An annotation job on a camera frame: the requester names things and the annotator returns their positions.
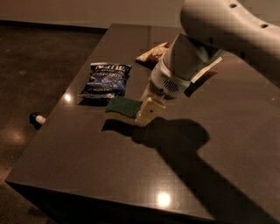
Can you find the small bottle on floor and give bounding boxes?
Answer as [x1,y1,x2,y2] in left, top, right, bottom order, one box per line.
[30,113,46,125]

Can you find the green and yellow sponge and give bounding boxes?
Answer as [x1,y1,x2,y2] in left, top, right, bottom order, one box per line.
[104,96,142,125]

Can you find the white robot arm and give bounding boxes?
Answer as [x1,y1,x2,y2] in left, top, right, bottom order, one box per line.
[136,0,280,126]

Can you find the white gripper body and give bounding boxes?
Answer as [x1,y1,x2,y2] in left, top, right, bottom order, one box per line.
[149,33,222,100]

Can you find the brown chip bag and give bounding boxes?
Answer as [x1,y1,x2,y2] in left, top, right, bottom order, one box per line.
[135,41,223,84]

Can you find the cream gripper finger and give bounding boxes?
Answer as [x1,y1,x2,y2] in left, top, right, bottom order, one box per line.
[136,97,165,126]
[140,84,154,102]

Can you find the blue chip bag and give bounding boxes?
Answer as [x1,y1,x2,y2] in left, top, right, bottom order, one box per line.
[80,62,131,99]

